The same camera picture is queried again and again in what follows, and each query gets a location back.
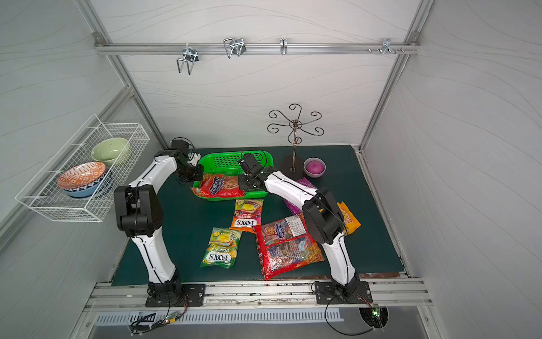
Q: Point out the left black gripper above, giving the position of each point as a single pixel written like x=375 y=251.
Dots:
x=196 y=171

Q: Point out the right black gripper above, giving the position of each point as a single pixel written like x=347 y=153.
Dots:
x=246 y=182

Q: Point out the red cookie bag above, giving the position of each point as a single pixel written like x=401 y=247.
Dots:
x=218 y=186

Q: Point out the green plastic basket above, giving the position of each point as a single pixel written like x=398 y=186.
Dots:
x=228 y=164

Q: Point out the orange Fox's candy bag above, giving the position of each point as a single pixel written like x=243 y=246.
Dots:
x=247 y=215

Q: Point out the green Fox's candy bag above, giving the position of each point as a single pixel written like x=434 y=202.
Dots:
x=222 y=248

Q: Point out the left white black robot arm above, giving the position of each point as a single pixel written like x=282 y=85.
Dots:
x=140 y=216

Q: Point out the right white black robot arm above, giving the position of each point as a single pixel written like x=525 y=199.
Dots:
x=324 y=219

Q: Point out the black metal mug tree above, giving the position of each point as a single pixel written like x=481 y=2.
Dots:
x=292 y=166

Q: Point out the dark green table mat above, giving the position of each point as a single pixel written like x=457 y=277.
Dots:
x=189 y=221

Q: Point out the purple small bowl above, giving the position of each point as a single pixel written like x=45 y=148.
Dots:
x=314 y=167

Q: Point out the large red candy bag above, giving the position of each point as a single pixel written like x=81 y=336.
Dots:
x=285 y=245

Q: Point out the light green bowl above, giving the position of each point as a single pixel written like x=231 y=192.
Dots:
x=113 y=151

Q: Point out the orange patterned bowl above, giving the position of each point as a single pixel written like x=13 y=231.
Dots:
x=81 y=175

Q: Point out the blue bowl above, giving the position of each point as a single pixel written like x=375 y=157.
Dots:
x=101 y=186

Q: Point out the yellow orange snack bag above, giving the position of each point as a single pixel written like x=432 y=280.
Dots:
x=351 y=223

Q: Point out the metal double hook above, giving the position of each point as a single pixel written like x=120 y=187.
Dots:
x=187 y=61

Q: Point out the metal loop hook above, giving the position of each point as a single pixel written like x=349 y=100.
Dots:
x=234 y=46

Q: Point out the small metal hook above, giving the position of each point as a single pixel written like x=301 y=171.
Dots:
x=283 y=46

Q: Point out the white perforated vent strip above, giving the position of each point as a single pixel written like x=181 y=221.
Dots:
x=224 y=316

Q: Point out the white wire wall basket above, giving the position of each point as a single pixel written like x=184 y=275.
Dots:
x=43 y=196

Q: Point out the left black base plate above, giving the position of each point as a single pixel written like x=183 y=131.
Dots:
x=194 y=294

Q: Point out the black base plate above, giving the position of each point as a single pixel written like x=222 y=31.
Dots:
x=194 y=294
x=356 y=293

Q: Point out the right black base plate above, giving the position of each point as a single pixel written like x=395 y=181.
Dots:
x=356 y=293

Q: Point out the aluminium wall rail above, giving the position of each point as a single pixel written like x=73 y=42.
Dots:
x=215 y=49

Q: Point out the aluminium front frame rail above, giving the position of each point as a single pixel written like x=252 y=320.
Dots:
x=387 y=292

